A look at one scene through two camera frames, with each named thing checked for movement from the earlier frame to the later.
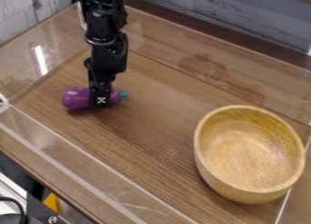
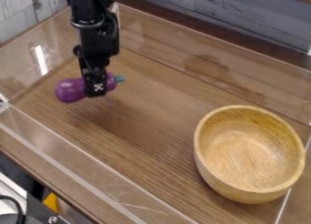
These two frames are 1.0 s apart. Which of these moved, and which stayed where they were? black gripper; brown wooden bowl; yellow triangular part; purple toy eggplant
Moved: black gripper; purple toy eggplant
Stayed: yellow triangular part; brown wooden bowl
